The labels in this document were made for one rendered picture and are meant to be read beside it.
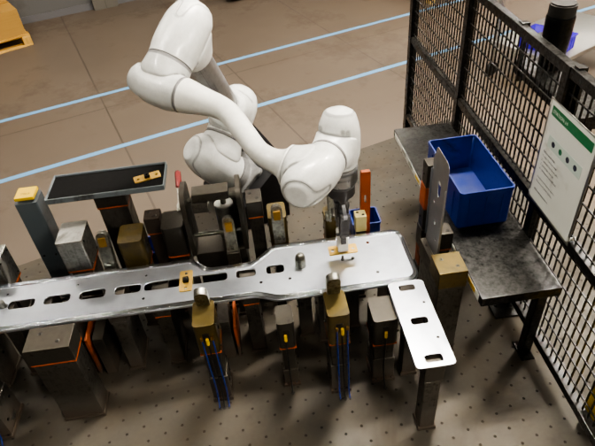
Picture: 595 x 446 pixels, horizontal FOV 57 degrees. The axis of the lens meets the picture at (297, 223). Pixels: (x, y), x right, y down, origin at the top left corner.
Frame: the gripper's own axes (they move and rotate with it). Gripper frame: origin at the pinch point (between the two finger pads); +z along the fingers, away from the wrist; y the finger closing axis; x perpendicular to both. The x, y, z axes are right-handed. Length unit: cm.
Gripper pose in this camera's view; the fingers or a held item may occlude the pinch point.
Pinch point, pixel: (342, 239)
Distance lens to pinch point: 157.9
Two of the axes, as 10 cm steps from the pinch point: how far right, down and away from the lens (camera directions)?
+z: 0.7, 7.7, 6.4
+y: 1.2, 6.3, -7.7
